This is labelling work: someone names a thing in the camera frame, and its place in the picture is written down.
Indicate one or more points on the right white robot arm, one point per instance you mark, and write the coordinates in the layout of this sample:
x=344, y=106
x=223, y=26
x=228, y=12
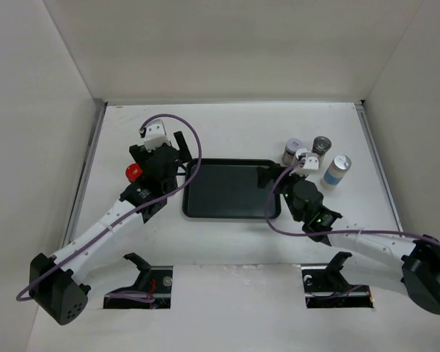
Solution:
x=403, y=262

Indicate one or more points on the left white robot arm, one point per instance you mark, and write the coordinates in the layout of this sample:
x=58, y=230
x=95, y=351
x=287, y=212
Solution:
x=60, y=284

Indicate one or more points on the clear top pepper grinder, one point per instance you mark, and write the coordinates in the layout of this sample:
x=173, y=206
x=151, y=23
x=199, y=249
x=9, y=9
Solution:
x=320, y=146

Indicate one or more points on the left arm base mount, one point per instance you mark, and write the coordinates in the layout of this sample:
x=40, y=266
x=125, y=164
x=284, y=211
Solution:
x=151, y=289

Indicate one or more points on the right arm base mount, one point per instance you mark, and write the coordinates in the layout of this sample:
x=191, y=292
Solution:
x=326, y=288

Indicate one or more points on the blue label silver lid shaker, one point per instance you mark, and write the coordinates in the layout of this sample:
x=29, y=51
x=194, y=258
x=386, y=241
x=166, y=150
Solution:
x=336, y=171

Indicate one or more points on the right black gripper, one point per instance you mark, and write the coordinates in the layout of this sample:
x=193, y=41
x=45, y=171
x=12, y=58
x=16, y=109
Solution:
x=265, y=174

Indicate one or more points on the black plastic tray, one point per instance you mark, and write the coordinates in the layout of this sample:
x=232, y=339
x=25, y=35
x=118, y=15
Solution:
x=227, y=188

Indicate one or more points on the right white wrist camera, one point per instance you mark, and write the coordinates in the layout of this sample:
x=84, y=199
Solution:
x=306, y=161

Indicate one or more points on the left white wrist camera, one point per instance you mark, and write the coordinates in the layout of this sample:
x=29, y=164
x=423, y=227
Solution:
x=154, y=135

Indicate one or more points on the red lid sauce jar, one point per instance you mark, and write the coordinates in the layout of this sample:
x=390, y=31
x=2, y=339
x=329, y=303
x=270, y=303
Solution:
x=133, y=172

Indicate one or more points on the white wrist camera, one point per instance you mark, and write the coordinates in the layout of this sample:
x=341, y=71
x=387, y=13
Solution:
x=306, y=161
x=154, y=135

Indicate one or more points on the jar with pink label lid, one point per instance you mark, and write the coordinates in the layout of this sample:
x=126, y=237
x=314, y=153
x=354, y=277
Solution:
x=291, y=147

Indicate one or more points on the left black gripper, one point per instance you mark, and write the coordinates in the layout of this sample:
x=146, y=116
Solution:
x=141, y=155

